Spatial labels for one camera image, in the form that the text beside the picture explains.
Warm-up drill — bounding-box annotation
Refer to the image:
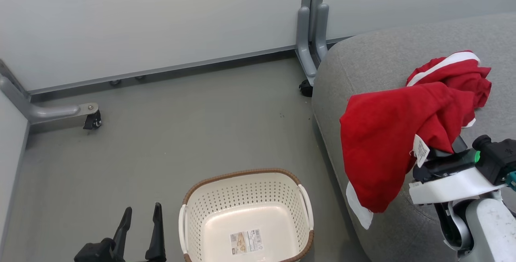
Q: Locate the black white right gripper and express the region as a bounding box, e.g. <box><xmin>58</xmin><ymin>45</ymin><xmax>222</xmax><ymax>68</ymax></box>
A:
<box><xmin>409</xmin><ymin>135</ymin><xmax>505</xmax><ymax>205</ymax></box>

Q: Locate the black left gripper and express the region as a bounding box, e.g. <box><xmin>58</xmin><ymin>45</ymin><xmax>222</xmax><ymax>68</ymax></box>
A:
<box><xmin>74</xmin><ymin>202</ymin><xmax>166</xmax><ymax>262</ymax></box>

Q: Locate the red fleece garment white band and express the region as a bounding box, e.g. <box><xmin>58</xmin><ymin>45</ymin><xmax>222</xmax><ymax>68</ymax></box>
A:
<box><xmin>406</xmin><ymin>50</ymin><xmax>492</xmax><ymax>129</ymax></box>

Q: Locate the red garment with white label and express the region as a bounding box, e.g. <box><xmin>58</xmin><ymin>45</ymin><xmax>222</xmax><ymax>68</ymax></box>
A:
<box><xmin>340</xmin><ymin>82</ymin><xmax>477</xmax><ymax>230</ymax></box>

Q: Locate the white perforated laundry basket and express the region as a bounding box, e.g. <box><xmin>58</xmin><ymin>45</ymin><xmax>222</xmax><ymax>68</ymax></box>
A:
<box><xmin>179</xmin><ymin>168</ymin><xmax>314</xmax><ymax>262</ymax></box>

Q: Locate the grey fabric sofa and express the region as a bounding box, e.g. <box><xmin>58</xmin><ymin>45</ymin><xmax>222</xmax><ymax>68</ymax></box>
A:
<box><xmin>312</xmin><ymin>12</ymin><xmax>516</xmax><ymax>262</ymax></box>

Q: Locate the black caster wheel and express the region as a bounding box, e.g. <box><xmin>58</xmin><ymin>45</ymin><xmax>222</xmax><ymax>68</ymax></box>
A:
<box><xmin>299</xmin><ymin>79</ymin><xmax>314</xmax><ymax>98</ymax></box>
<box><xmin>83</xmin><ymin>110</ymin><xmax>102</xmax><ymax>130</ymax></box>

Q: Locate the grey metal partition foot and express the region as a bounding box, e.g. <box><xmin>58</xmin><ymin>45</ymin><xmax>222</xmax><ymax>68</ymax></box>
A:
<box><xmin>295</xmin><ymin>0</ymin><xmax>330</xmax><ymax>88</ymax></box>
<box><xmin>0</xmin><ymin>60</ymin><xmax>100</xmax><ymax>130</ymax></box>

